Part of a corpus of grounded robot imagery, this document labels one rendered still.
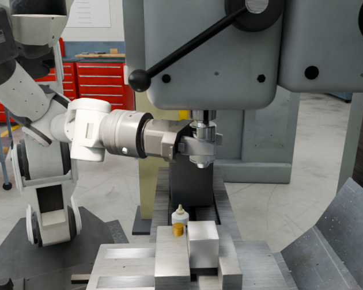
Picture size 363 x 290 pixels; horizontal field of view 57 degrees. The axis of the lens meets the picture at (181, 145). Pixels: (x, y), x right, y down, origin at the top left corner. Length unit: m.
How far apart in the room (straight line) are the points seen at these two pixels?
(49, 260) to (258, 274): 0.99
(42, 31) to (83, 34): 9.06
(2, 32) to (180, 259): 0.54
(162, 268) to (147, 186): 1.97
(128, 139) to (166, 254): 0.22
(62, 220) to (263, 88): 1.03
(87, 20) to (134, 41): 9.32
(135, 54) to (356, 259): 0.58
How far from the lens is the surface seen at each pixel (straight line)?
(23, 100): 0.83
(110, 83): 5.17
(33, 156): 1.16
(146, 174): 2.50
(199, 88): 0.47
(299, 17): 0.47
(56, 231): 1.39
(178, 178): 0.95
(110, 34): 9.72
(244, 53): 0.47
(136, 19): 0.54
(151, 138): 0.57
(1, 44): 0.75
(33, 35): 0.83
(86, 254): 1.47
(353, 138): 0.88
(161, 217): 0.94
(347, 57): 0.49
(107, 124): 0.62
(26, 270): 1.46
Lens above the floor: 1.42
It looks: 19 degrees down
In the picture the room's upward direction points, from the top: straight up
